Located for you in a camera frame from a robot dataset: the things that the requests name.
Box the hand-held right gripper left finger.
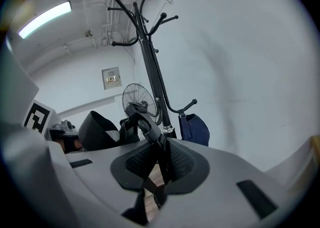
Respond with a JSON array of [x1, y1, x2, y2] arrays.
[[48, 139, 162, 228]]

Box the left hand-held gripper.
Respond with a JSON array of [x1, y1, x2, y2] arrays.
[[22, 99, 79, 153]]

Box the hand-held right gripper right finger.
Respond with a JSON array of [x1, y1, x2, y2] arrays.
[[147, 138, 289, 228]]

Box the grey black mesh backpack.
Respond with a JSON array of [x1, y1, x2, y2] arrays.
[[78, 102, 176, 226]]

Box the black metal coat rack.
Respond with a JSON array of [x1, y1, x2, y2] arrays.
[[107, 0, 198, 140]]

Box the person's left hand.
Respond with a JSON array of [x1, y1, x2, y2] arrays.
[[56, 139, 85, 153]]

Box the light grey cabinet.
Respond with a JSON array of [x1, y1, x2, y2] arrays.
[[0, 36, 40, 129]]

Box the navy denim bag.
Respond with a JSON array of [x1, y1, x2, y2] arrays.
[[178, 109, 210, 147]]

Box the white wood-edged furniture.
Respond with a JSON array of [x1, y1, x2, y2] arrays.
[[264, 134, 320, 198]]

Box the white ceiling tube light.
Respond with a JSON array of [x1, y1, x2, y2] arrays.
[[17, 0, 72, 39]]

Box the black standing fan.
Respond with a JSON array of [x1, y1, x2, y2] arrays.
[[121, 83, 160, 125]]

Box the white ceiling conduit pipes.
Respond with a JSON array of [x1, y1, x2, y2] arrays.
[[84, 0, 174, 48]]

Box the grey wall electrical panel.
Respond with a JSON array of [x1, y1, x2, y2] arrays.
[[101, 67, 122, 91]]

